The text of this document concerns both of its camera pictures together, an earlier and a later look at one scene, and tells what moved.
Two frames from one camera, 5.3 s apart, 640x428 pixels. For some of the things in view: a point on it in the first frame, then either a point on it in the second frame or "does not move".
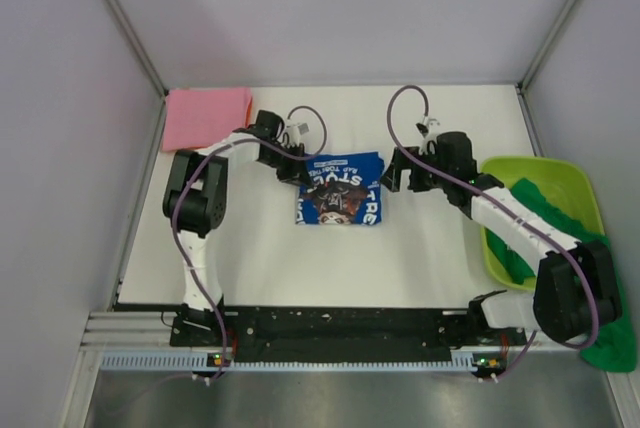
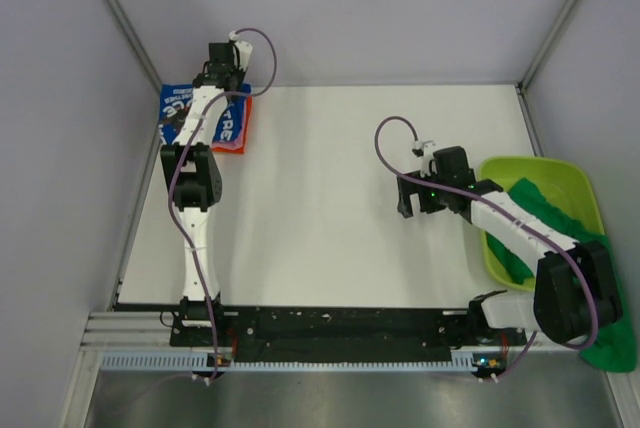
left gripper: [296, 173] → [238, 74]
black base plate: [347, 328] does not move
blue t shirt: [345, 189] → [175, 104]
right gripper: [399, 163] → [409, 187]
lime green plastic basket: [563, 186] does not move
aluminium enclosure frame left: [128, 30] does not move
